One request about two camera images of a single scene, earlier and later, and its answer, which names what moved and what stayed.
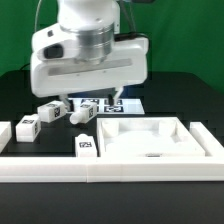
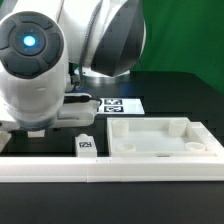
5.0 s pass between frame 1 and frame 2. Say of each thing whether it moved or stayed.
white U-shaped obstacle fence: stayed
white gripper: moved
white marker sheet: stayed
